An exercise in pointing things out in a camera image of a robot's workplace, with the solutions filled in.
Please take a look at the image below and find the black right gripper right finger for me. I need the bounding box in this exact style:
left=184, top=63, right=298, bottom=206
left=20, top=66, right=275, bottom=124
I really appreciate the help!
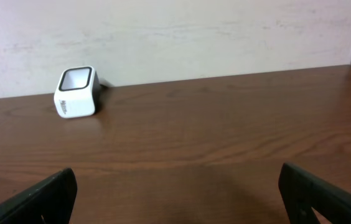
left=278, top=163, right=351, bottom=223

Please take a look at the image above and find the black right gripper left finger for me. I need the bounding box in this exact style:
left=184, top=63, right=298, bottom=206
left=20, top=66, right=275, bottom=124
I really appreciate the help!
left=0, top=168, right=77, bottom=223

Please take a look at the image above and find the white barcode scanner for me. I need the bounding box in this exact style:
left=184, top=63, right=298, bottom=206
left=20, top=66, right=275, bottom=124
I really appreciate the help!
left=54, top=66, right=101, bottom=119

